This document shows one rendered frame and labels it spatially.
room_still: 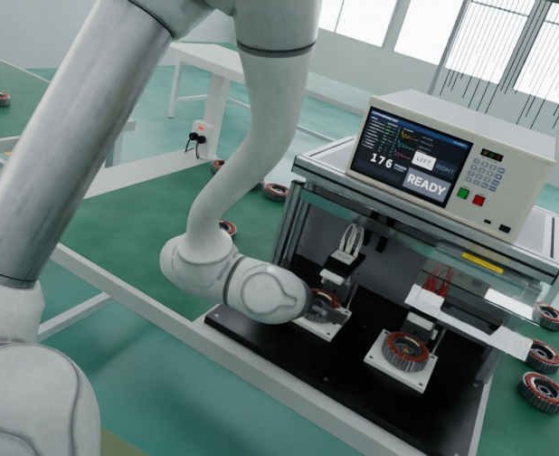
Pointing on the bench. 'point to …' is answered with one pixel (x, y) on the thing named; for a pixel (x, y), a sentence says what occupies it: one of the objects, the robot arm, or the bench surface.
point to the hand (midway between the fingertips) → (313, 301)
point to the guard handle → (473, 311)
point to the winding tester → (472, 162)
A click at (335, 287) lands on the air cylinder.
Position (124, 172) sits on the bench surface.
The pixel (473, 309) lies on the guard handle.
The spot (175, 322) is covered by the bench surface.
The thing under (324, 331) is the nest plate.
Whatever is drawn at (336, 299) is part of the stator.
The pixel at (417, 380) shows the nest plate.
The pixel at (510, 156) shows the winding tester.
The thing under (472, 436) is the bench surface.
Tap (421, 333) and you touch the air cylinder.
